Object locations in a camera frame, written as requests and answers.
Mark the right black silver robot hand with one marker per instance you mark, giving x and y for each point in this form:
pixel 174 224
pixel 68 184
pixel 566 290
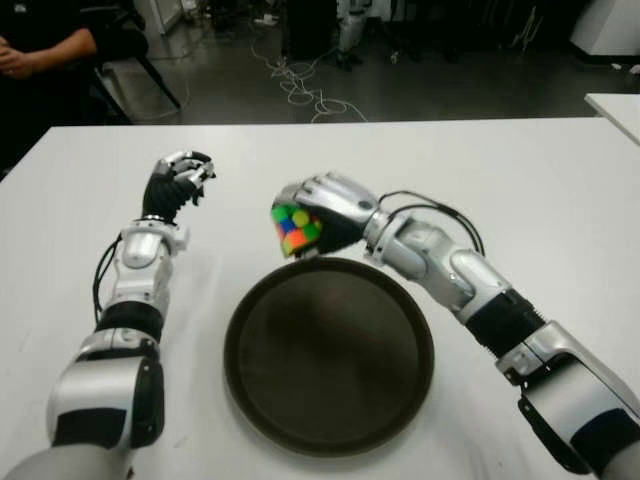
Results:
pixel 340 200

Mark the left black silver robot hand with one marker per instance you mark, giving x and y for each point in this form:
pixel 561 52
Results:
pixel 161 192

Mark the multicoloured Rubik's cube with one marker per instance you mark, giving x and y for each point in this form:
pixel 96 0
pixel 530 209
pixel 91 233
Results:
pixel 296 230

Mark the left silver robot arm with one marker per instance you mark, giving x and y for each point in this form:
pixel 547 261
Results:
pixel 137 270

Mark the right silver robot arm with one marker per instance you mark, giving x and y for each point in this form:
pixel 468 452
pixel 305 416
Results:
pixel 475 280

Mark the round dark brown plate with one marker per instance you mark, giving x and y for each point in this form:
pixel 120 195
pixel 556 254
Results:
pixel 327 365

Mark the black chair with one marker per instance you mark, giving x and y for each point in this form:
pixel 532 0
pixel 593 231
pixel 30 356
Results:
pixel 125 40

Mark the black cabinet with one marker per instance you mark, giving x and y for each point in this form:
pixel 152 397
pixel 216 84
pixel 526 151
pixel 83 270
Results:
pixel 310 27

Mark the white glass-front cabinet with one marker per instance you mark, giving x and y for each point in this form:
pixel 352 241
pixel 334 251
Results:
pixel 160 15

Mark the seated person in black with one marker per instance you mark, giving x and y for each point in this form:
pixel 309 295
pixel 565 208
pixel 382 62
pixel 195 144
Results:
pixel 50 50

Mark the white power strip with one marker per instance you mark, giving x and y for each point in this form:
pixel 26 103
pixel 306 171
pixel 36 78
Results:
pixel 265 20

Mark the white side table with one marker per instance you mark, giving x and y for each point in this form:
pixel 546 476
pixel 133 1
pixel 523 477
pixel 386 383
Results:
pixel 617 107

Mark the small white floor object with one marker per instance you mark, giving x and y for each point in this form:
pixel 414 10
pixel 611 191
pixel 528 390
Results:
pixel 633 68

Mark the white slanted cabinet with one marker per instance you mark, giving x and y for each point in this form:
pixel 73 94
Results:
pixel 610 25

